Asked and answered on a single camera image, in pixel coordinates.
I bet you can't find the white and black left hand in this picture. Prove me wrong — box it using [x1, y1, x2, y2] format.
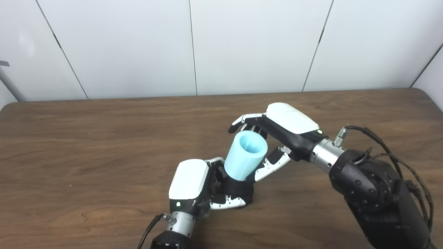
[169, 157, 247, 222]

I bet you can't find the white and black right hand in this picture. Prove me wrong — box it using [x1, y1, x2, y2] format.
[228, 102, 328, 183]

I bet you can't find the black nozzle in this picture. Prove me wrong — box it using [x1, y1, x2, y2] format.
[220, 175, 254, 208]

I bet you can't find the light blue cylinder cup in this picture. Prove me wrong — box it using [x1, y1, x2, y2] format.
[224, 130, 269, 182]

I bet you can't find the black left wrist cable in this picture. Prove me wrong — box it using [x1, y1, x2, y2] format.
[137, 213, 173, 249]

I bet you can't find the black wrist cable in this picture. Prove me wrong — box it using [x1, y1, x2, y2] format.
[333, 126, 435, 233]
[137, 213, 173, 249]

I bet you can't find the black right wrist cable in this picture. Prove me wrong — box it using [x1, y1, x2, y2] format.
[333, 126, 435, 233]

